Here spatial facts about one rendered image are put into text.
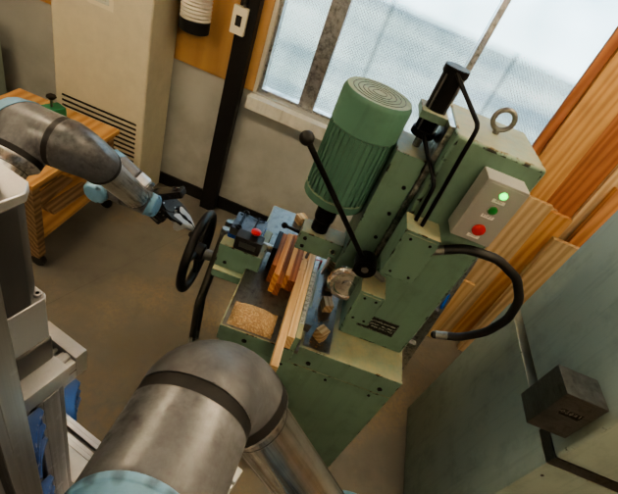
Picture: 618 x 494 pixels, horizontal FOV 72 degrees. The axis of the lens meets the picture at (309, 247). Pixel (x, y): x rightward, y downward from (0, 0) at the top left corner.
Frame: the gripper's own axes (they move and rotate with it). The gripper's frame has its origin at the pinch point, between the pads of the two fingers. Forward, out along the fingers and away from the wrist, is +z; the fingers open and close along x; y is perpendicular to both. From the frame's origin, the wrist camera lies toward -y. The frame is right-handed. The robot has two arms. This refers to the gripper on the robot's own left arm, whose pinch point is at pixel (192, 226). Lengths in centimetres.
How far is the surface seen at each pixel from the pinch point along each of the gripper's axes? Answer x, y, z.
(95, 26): -94, 31, -87
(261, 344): 43, -24, 27
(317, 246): 15.0, -40.8, 24.3
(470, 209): 29, -85, 29
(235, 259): 20.4, -20.2, 11.5
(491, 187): 29, -91, 27
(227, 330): 43, -20, 18
